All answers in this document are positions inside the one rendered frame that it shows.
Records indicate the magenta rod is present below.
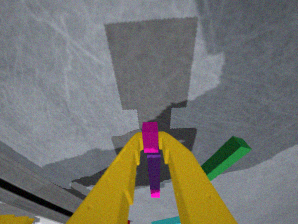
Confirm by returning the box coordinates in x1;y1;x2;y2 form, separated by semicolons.
151;190;160;198
142;122;158;153

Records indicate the turquoise rod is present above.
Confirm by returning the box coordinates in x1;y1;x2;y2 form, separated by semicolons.
151;216;181;224

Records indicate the green rod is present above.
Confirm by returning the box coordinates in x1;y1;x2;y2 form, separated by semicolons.
201;136;252;181

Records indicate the purple rod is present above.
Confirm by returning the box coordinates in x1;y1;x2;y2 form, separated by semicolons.
147;145;160;190

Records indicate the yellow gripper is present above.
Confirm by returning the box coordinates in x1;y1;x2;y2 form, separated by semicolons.
66;131;238;224

